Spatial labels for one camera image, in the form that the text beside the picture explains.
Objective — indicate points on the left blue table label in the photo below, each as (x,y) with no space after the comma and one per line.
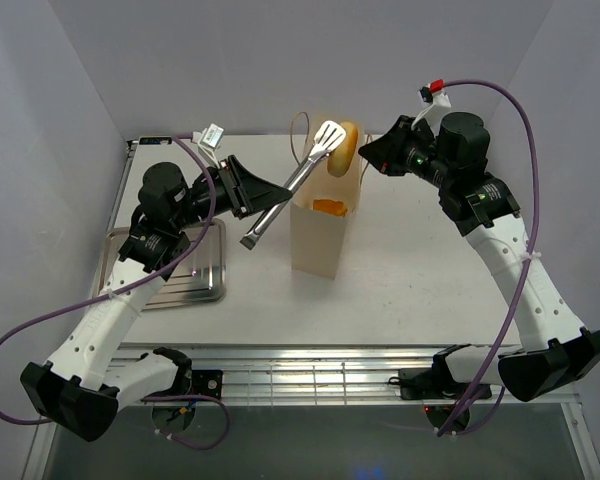
(158,140)

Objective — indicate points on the plain orange donut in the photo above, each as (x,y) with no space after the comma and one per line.
(341,158)

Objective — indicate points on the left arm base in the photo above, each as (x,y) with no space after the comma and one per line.
(205,382)

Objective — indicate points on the beige paper bag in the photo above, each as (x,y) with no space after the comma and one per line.
(318,239)

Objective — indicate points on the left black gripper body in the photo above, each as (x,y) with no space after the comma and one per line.
(199,206)

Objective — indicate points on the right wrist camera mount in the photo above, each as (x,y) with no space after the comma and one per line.
(436,104)

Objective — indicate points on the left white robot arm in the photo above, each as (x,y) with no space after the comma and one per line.
(75,387)

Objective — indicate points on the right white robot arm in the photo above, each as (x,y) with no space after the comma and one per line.
(555,346)

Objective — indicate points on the metal tongs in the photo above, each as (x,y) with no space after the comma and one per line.
(326,140)

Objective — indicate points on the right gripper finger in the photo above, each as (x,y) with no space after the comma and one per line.
(402,127)
(379,153)

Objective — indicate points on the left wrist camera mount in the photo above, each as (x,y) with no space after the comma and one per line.
(207,142)

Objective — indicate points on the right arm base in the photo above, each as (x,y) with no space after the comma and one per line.
(425,384)

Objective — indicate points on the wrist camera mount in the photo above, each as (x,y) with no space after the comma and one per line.
(207,142)
(436,104)

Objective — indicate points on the sesame twisted bread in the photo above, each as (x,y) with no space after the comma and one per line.
(331,207)

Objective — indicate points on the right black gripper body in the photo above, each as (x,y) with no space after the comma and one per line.
(419,159)

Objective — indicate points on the steel tray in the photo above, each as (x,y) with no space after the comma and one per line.
(199,278)

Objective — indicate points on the aluminium rail frame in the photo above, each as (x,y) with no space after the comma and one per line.
(326,413)

